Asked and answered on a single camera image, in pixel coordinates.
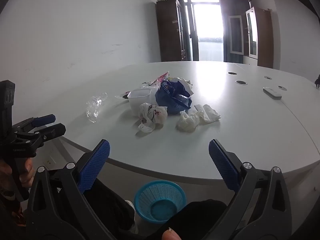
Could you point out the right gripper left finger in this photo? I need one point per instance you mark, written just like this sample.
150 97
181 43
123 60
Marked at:
41 219

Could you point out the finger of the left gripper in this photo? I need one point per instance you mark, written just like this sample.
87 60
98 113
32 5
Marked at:
38 138
32 123

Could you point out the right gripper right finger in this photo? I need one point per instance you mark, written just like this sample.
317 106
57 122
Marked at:
260 207

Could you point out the crushed clear plastic bottle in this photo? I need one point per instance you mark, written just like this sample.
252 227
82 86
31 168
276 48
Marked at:
94 105

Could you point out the white plastic cup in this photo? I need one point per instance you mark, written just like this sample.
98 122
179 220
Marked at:
137 97

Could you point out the white tissue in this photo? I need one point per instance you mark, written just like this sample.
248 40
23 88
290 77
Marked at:
188 122
206 114

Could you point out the white red printed plastic bag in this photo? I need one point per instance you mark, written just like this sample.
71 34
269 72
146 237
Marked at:
151 116

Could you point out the pink printed snack wrapper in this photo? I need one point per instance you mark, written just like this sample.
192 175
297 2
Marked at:
158 81

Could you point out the blue snack bag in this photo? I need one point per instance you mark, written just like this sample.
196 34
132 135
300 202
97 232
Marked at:
174 96

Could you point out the person's left hand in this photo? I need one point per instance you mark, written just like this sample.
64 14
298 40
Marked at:
26 177

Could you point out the person's right hand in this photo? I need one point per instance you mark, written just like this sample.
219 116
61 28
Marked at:
170 235

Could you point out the left white shoe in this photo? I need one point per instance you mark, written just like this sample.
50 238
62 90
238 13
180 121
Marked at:
132 217

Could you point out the blue plastic waste basket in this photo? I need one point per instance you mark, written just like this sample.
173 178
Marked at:
159 200

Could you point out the white remote control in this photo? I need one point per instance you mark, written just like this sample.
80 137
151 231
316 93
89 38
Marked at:
272 93

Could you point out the black device on table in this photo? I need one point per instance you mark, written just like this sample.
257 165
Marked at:
317 82

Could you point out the dark brown wardrobe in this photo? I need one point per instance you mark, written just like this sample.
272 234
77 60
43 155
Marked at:
172 31

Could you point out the brown glass door cabinet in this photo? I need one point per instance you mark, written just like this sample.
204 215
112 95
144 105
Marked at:
260 36

